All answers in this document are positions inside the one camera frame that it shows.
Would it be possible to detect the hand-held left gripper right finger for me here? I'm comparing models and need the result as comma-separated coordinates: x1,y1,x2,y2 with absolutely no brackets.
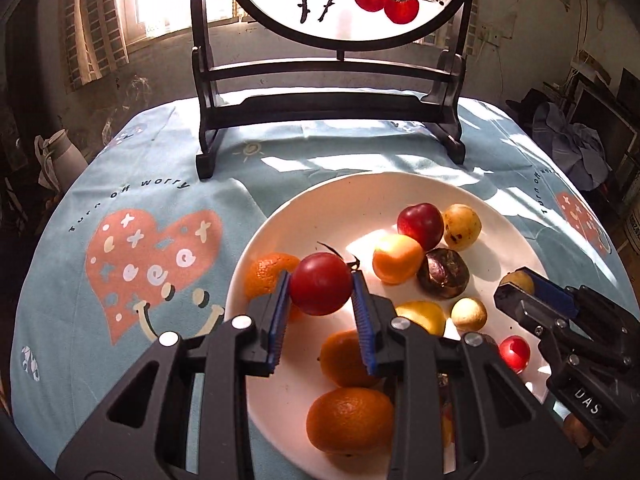
351,270,586,480

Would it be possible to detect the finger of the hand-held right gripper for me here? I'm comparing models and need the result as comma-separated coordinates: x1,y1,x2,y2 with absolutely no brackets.
494,282,560,341
521,266,634,369

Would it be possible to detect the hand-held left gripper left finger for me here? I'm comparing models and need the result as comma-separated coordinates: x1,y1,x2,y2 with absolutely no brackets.
55,270,292,480

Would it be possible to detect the small yellow round fruit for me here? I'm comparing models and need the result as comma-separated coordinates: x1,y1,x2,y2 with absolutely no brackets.
451,297,488,332
501,270,536,295

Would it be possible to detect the red tomato with stem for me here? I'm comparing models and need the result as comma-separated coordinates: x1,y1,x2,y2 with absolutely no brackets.
289,242,361,317

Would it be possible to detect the yellow lemon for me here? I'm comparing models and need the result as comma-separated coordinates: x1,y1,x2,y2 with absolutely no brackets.
395,300,447,337

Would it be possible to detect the smooth orange persimmon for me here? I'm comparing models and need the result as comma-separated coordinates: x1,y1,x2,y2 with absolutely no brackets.
372,234,425,285

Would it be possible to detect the large orange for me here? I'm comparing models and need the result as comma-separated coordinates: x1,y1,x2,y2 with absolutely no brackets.
306,386,396,456

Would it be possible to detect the yellow spotted fruit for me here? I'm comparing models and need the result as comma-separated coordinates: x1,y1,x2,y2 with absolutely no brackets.
442,204,482,252

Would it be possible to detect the dark red plum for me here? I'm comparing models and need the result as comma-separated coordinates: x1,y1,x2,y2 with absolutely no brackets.
397,203,445,252

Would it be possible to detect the white oval plate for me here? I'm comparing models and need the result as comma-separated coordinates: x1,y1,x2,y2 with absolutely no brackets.
224,171,556,480

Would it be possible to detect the person's right hand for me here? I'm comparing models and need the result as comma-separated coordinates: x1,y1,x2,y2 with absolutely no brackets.
562,411,597,450

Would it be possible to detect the small smooth orange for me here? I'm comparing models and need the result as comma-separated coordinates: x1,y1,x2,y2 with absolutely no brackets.
319,329,386,388

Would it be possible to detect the red cherry tomato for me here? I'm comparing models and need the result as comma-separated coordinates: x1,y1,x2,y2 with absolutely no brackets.
498,335,532,373

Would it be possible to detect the mandarin with dimpled skin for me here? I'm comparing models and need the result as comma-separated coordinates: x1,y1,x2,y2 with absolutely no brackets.
243,252,302,321

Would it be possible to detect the pile of clothes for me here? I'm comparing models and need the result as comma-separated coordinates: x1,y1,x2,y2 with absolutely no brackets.
507,89,613,191

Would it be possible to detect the light blue printed tablecloth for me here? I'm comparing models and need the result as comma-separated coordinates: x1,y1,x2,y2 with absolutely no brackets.
10,95,623,480

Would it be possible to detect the dark monitor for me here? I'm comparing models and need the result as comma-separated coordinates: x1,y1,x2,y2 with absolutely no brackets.
570,80,640,161

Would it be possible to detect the black speaker box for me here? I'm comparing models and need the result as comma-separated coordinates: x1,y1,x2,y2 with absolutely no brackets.
617,67,640,106

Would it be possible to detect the white jug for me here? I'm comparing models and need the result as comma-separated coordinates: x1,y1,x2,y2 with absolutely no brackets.
34,129,90,191

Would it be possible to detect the striped curtain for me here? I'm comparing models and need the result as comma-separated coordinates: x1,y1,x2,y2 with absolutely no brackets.
60,0,130,92

